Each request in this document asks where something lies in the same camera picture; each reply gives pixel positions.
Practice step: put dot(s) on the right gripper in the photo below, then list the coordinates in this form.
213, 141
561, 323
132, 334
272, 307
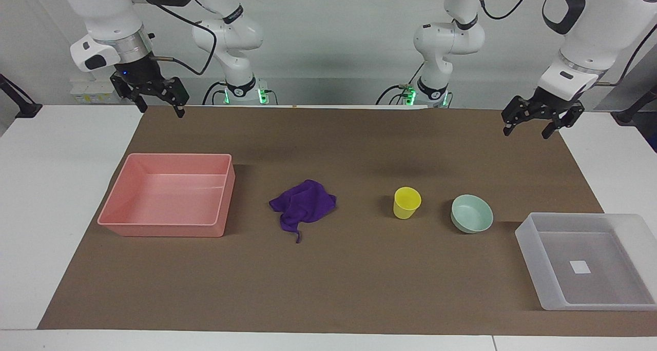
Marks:
138, 73

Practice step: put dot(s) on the pink plastic bin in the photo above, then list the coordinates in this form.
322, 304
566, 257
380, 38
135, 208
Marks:
169, 197

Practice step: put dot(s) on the black stand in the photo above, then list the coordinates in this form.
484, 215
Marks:
631, 112
20, 103

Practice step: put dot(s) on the white paper label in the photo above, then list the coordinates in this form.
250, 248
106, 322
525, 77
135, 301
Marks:
580, 267

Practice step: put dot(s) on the purple cloth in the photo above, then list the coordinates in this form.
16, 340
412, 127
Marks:
303, 205

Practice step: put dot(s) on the pale green bowl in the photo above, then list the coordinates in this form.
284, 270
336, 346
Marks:
472, 215

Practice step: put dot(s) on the translucent plastic bin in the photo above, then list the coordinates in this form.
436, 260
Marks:
590, 261

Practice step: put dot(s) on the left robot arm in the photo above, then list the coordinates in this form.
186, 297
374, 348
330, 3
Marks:
595, 27

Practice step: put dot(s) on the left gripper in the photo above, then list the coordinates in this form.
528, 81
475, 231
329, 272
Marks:
557, 102

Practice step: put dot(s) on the yellow plastic cup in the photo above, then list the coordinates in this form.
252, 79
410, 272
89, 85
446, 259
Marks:
406, 203

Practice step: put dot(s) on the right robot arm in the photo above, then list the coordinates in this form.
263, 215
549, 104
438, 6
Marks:
102, 12

